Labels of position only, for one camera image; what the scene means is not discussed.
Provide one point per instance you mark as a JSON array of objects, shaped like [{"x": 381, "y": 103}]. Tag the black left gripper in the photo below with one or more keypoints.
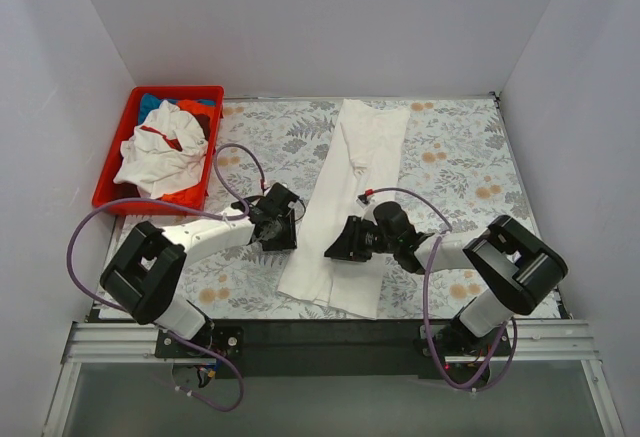
[{"x": 282, "y": 232}]

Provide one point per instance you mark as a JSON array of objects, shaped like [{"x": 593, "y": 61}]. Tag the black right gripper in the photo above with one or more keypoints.
[{"x": 355, "y": 239}]

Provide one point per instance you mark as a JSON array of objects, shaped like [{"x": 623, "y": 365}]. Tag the white t-shirt with black print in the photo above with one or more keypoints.
[{"x": 364, "y": 153}]

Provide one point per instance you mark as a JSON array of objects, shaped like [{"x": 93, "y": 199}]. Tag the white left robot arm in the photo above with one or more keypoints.
[{"x": 144, "y": 273}]

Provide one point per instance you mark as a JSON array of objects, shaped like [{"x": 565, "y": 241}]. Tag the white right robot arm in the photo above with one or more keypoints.
[{"x": 518, "y": 268}]

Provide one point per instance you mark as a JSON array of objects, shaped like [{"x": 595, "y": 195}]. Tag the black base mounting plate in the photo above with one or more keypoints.
[{"x": 305, "y": 348}]

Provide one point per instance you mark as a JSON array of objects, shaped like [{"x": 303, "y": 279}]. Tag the floral patterned table mat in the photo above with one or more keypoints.
[{"x": 456, "y": 170}]

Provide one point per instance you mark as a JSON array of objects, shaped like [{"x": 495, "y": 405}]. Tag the white t-shirt red trim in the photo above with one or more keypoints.
[{"x": 165, "y": 154}]

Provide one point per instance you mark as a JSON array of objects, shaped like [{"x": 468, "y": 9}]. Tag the red plastic bin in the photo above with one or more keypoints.
[{"x": 107, "y": 191}]

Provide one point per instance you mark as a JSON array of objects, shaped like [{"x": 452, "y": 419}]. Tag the aluminium frame rail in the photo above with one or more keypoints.
[{"x": 537, "y": 340}]

